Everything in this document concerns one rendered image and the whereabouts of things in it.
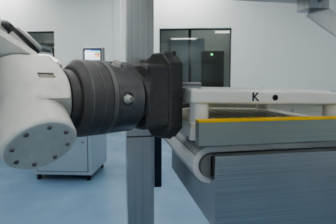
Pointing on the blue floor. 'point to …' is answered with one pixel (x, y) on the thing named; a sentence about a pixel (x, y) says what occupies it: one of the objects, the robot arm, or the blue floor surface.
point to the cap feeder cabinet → (78, 158)
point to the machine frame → (136, 29)
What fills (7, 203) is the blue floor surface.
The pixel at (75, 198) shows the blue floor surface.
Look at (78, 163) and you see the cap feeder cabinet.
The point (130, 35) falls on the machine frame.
